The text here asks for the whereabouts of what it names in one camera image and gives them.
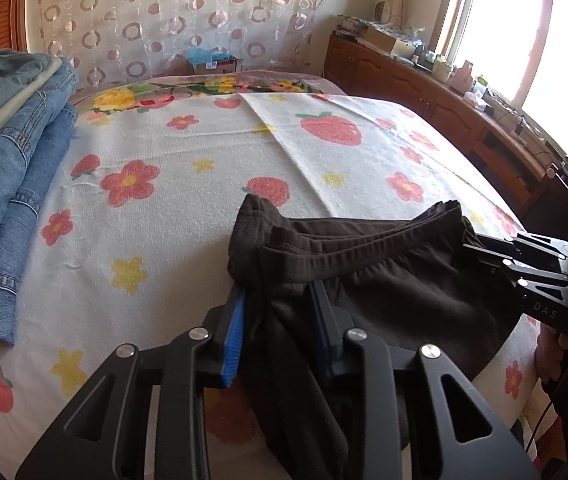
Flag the colourful floral blanket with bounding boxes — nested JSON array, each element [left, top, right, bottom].
[[75, 70, 345, 120]]

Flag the beige folded pants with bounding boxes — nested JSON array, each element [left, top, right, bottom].
[[0, 56, 62, 129]]

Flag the sheer circle pattern curtain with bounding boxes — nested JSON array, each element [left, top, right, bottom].
[[26, 0, 323, 94]]

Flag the white floral bed sheet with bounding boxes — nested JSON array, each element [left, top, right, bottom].
[[0, 89, 522, 478]]

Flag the right hand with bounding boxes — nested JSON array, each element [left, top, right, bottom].
[[534, 324, 568, 385]]

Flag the wooden cabinet row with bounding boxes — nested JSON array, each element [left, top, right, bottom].
[[323, 34, 568, 216]]

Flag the cardboard box blue tissue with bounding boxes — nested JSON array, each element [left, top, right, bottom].
[[186, 47, 239, 75]]

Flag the black shorts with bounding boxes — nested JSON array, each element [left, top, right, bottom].
[[229, 195, 534, 479]]

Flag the cardboard box on cabinet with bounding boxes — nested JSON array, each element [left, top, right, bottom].
[[363, 27, 415, 58]]

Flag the window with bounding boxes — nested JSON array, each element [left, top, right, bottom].
[[436, 0, 568, 155]]

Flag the blue folded denim jeans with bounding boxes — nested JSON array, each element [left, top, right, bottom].
[[0, 58, 78, 346]]

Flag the white cup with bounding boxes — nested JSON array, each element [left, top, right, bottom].
[[432, 58, 454, 84]]

